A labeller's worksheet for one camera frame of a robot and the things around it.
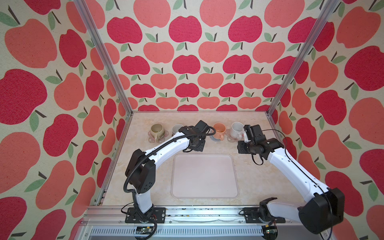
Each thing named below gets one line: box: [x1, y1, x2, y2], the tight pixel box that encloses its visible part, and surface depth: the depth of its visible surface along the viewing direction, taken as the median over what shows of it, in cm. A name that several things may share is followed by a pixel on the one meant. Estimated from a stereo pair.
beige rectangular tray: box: [171, 153, 239, 199], surface depth 86 cm
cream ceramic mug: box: [150, 123, 165, 142], surface depth 101 cm
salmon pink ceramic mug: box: [213, 122, 227, 141], surface depth 102 cm
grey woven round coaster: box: [209, 135, 221, 142], surface depth 106 cm
